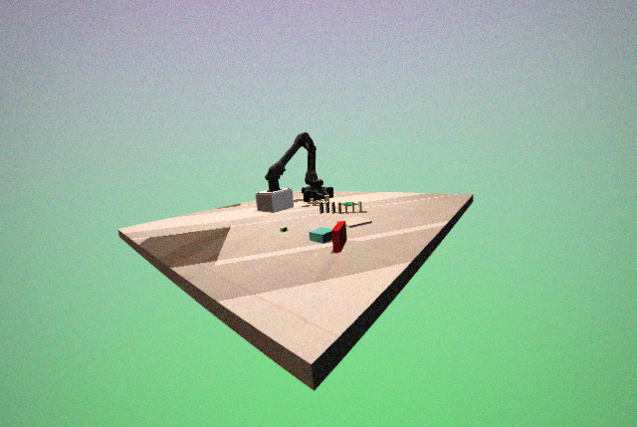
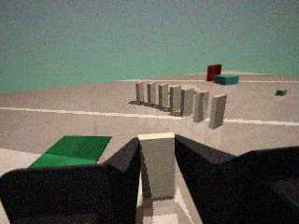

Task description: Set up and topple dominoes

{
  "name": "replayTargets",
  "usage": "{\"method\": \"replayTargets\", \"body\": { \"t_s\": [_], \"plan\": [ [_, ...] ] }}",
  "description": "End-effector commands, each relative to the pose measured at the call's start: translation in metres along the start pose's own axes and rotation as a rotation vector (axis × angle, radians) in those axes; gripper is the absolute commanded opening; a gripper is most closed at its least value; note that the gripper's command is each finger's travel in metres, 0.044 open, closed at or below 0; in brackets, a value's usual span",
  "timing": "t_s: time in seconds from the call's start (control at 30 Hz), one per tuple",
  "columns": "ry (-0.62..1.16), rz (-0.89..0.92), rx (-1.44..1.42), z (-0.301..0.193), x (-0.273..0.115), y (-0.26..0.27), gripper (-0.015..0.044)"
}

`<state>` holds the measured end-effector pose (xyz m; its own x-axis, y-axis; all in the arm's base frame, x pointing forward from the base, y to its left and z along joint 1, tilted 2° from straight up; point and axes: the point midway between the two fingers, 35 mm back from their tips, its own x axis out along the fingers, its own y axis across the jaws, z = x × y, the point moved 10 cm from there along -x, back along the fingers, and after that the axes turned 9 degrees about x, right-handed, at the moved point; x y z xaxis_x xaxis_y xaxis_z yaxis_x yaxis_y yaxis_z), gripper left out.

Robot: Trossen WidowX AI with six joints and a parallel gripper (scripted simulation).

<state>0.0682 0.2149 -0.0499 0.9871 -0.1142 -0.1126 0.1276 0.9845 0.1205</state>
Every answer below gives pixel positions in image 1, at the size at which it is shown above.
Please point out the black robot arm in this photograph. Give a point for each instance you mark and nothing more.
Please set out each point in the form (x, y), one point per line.
(277, 169)

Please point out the red flat block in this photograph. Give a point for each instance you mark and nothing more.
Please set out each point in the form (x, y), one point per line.
(339, 236)

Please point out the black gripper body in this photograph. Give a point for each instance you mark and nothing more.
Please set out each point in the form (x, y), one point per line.
(309, 194)

